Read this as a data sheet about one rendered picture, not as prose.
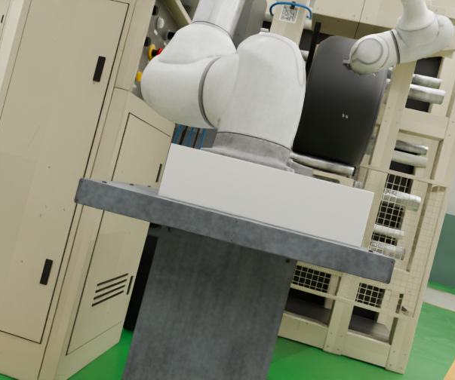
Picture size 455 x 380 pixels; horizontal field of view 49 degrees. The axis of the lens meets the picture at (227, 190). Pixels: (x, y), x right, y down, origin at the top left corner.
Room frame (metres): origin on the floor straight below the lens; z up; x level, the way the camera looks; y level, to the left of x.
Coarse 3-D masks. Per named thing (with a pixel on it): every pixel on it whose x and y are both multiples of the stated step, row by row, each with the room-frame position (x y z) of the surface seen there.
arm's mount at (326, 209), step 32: (192, 160) 0.84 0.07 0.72; (224, 160) 0.84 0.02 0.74; (160, 192) 0.84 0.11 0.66; (192, 192) 0.84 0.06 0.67; (224, 192) 0.84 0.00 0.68; (256, 192) 0.84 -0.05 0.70; (288, 192) 0.84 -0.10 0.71; (320, 192) 0.84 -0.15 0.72; (352, 192) 0.84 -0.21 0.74; (288, 224) 0.84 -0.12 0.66; (320, 224) 0.84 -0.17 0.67; (352, 224) 0.84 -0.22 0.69
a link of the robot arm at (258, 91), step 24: (240, 48) 0.98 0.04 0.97; (264, 48) 0.95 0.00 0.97; (288, 48) 0.96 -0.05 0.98; (216, 72) 0.99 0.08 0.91; (240, 72) 0.96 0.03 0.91; (264, 72) 0.93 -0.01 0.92; (288, 72) 0.94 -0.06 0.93; (216, 96) 0.98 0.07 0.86; (240, 96) 0.95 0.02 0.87; (264, 96) 0.93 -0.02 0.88; (288, 96) 0.94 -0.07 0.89; (216, 120) 1.00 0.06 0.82; (240, 120) 0.94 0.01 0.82; (264, 120) 0.93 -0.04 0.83; (288, 120) 0.95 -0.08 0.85; (288, 144) 0.97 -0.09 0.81
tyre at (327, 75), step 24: (336, 48) 1.98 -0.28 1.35; (312, 72) 1.97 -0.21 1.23; (336, 72) 1.93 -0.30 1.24; (384, 72) 1.95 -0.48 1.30; (312, 96) 1.94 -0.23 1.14; (336, 96) 1.92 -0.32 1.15; (360, 96) 1.90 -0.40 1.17; (312, 120) 1.96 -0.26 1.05; (336, 120) 1.94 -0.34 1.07; (360, 120) 1.92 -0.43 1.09; (312, 144) 2.02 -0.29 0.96; (336, 144) 1.99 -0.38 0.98; (360, 144) 1.97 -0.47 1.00
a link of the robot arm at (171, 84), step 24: (216, 0) 1.10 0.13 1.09; (240, 0) 1.13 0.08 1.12; (192, 24) 1.10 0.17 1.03; (216, 24) 1.09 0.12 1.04; (168, 48) 1.09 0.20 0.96; (192, 48) 1.05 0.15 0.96; (216, 48) 1.06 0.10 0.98; (144, 72) 1.13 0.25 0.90; (168, 72) 1.06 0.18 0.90; (192, 72) 1.03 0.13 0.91; (144, 96) 1.13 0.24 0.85; (168, 96) 1.06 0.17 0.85; (192, 96) 1.02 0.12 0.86; (192, 120) 1.07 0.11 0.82
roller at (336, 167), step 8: (296, 152) 2.07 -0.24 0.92; (296, 160) 2.06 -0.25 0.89; (304, 160) 2.05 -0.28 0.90; (312, 160) 2.05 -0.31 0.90; (320, 160) 2.04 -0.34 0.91; (328, 160) 2.05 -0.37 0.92; (320, 168) 2.06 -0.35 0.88; (328, 168) 2.04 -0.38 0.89; (336, 168) 2.03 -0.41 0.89; (344, 168) 2.03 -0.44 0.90; (352, 168) 2.02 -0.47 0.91; (352, 176) 2.04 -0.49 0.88
